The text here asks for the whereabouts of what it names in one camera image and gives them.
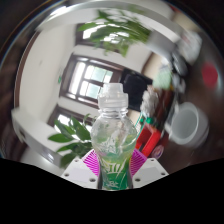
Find flat round red coaster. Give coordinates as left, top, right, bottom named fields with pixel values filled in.
left=200, top=61, right=219, bottom=88

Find broad-leaved plant in white pot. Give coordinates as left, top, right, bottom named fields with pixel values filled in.
left=48, top=114, right=94, bottom=168
left=78, top=9, right=203, bottom=64

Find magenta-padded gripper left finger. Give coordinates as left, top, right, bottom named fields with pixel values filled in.
left=60, top=148, right=100, bottom=190

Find dark box of white items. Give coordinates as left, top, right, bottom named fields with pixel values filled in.
left=139, top=86, right=174, bottom=124

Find clear green-labelled drink bottle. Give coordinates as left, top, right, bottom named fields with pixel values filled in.
left=89, top=83, right=138, bottom=191

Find white and brown mug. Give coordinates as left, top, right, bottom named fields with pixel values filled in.
left=168, top=101, right=210, bottom=148

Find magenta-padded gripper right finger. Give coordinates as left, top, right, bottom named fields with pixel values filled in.
left=129, top=148, right=169, bottom=190

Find small round printed badge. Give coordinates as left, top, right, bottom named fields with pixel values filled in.
left=151, top=144, right=165, bottom=159

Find red plastic box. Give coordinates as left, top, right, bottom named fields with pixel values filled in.
left=136, top=124, right=163, bottom=158

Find brown-framed window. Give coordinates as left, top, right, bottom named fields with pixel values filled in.
left=48, top=104, right=94, bottom=134

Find brown wooden double door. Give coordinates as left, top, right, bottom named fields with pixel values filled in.
left=59, top=54, right=124, bottom=109

